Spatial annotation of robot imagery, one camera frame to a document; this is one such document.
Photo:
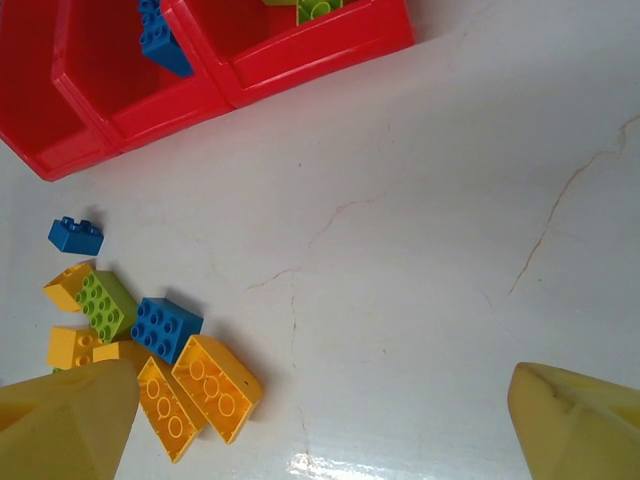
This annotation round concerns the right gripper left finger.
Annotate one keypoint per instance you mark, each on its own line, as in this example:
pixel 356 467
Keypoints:
pixel 60 425

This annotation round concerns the green lego brick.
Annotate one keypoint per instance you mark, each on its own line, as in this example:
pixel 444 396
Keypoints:
pixel 277 2
pixel 107 305
pixel 320 10

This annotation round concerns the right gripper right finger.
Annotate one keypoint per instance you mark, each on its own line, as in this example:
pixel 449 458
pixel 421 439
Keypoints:
pixel 580 430

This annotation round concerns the small blue lego brick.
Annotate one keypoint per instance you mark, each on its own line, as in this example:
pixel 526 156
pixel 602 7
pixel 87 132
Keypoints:
pixel 70 239

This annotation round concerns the yellow lego brick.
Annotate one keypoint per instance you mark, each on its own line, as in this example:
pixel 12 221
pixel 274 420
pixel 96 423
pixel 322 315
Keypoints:
pixel 125 352
pixel 62 290
pixel 67 347
pixel 215 390
pixel 167 410

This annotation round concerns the red plastic bin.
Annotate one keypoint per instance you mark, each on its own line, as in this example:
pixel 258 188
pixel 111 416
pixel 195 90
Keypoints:
pixel 100 75
pixel 30 100
pixel 310 55

